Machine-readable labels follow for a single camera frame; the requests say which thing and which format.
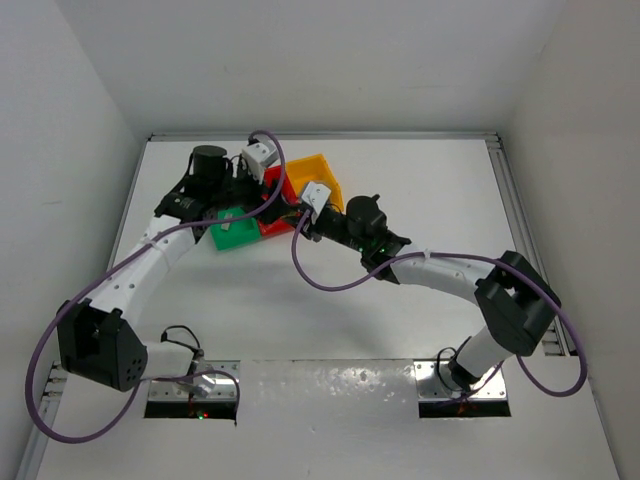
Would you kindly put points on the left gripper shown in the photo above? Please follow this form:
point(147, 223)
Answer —
point(256, 187)

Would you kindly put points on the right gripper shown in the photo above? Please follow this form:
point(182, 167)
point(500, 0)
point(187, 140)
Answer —
point(312, 230)

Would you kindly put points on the grey eraser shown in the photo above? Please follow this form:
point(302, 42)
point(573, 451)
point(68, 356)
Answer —
point(229, 216)

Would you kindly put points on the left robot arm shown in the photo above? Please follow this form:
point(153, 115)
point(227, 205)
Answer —
point(96, 335)

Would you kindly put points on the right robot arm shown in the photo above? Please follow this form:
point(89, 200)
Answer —
point(516, 304)

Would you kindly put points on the red plastic bin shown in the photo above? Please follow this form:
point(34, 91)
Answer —
point(275, 177)

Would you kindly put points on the green plastic bin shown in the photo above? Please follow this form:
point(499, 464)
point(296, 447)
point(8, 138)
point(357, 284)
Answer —
point(232, 235)

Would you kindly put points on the yellow plastic bin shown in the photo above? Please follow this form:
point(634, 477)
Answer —
point(314, 168)

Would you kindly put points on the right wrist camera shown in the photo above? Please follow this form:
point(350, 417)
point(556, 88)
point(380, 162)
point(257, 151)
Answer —
point(315, 196)

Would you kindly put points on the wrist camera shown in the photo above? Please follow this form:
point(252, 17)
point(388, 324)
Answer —
point(259, 157)
point(315, 196)

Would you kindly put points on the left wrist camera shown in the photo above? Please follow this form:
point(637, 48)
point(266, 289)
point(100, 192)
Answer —
point(259, 157)

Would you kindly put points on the aluminium frame rail back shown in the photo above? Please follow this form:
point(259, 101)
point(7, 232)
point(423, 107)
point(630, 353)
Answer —
point(329, 135)

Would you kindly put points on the aluminium frame rail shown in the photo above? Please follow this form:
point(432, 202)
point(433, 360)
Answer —
point(329, 135)
point(554, 341)

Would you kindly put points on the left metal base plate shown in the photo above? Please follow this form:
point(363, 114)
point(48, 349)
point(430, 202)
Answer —
point(212, 381)

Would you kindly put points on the aluminium frame rail right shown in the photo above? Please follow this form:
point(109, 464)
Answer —
point(554, 341)

